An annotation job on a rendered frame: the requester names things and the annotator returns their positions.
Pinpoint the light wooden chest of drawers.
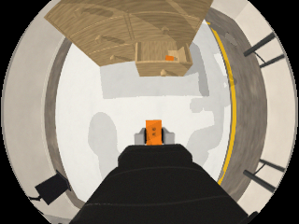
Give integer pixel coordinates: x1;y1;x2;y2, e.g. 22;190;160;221
44;0;213;67

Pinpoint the orange rectangular block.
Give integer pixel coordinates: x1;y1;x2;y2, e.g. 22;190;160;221
146;119;162;145
165;55;174;61

